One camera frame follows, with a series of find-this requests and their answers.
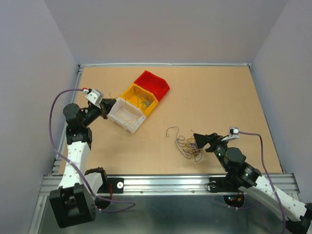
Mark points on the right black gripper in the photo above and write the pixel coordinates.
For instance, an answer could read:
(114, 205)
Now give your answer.
(202, 139)

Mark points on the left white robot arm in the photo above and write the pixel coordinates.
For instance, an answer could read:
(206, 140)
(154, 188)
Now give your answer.
(74, 202)

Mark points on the yellow plastic bin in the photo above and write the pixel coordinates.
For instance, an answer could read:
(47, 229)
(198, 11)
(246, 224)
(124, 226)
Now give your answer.
(140, 98)

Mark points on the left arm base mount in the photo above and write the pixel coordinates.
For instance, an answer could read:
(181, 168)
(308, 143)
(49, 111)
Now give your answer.
(102, 184)

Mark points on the red plastic bin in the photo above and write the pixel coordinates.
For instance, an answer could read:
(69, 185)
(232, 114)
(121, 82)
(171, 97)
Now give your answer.
(154, 84)

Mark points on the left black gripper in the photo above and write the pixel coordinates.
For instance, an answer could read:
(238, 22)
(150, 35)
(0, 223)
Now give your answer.
(106, 104)

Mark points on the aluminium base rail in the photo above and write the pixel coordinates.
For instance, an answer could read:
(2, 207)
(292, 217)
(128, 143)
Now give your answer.
(170, 184)

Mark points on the white plastic bin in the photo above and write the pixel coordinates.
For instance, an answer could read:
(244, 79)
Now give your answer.
(126, 115)

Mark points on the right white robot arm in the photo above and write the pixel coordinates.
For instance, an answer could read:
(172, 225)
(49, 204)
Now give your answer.
(295, 215)

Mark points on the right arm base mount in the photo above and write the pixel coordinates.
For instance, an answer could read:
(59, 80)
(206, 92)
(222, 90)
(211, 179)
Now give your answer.
(234, 198)

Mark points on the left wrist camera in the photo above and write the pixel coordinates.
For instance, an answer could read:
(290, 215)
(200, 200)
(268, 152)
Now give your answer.
(94, 96)

